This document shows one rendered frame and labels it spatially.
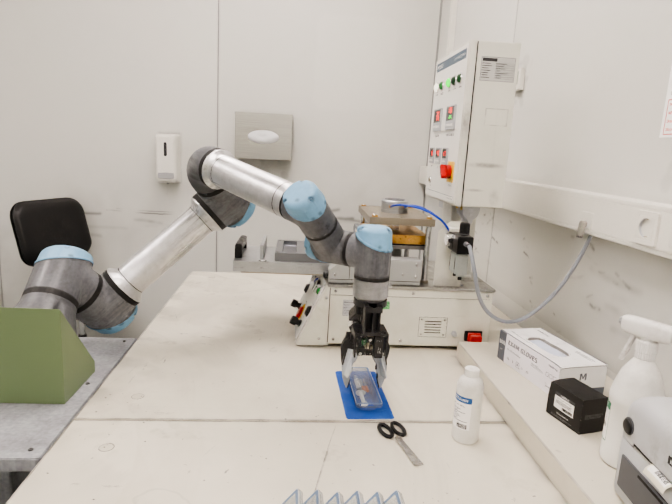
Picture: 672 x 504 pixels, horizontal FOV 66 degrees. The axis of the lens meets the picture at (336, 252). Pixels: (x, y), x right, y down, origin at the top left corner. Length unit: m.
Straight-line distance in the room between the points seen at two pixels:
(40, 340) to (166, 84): 2.12
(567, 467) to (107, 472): 0.75
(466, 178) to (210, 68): 1.94
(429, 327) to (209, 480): 0.77
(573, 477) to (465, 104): 0.89
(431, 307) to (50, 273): 0.94
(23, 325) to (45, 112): 2.21
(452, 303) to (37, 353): 0.99
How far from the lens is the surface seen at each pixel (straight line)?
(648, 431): 0.86
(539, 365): 1.25
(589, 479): 0.99
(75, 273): 1.33
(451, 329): 1.49
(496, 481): 1.00
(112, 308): 1.39
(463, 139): 1.41
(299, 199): 1.00
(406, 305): 1.44
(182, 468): 0.98
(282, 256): 1.45
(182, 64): 3.09
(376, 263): 1.06
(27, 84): 3.33
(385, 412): 1.15
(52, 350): 1.19
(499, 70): 1.45
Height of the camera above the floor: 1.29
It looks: 11 degrees down
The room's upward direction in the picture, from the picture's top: 3 degrees clockwise
